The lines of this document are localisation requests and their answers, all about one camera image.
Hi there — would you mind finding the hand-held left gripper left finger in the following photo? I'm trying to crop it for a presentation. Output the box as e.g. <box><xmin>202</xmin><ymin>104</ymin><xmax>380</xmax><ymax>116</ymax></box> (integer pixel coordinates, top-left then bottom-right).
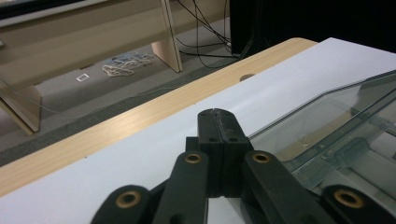
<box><xmin>185</xmin><ymin>108</ymin><xmax>225</xmax><ymax>199</ymax></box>

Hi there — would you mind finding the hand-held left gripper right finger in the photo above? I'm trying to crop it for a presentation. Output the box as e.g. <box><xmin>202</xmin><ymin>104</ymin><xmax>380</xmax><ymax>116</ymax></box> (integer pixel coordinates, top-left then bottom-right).
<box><xmin>214</xmin><ymin>107</ymin><xmax>255</xmax><ymax>199</ymax></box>

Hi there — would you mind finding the translucent grey compartment box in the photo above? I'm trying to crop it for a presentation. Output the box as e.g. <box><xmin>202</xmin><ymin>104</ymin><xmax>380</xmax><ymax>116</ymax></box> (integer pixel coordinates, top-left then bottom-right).
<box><xmin>247</xmin><ymin>69</ymin><xmax>396</xmax><ymax>217</ymax></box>

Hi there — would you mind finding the white table cover sheet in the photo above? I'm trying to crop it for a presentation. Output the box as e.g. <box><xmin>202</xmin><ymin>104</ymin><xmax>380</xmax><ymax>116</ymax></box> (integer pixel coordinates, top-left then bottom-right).
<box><xmin>0</xmin><ymin>36</ymin><xmax>396</xmax><ymax>224</ymax></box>

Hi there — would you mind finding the black curtain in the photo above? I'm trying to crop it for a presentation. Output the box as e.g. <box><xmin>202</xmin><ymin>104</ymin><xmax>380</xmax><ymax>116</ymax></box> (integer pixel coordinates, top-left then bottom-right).
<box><xmin>229</xmin><ymin>0</ymin><xmax>396</xmax><ymax>56</ymax></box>

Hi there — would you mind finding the white rope pile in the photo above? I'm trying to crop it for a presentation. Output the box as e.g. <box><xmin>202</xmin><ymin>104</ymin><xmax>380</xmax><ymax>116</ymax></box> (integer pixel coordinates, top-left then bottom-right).
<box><xmin>101</xmin><ymin>50</ymin><xmax>154</xmax><ymax>78</ymax></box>

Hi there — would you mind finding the wooden furniture frame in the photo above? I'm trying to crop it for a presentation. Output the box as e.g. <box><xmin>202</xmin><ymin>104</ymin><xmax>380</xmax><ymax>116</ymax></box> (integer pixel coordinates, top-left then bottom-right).
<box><xmin>0</xmin><ymin>0</ymin><xmax>232</xmax><ymax>136</ymax></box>

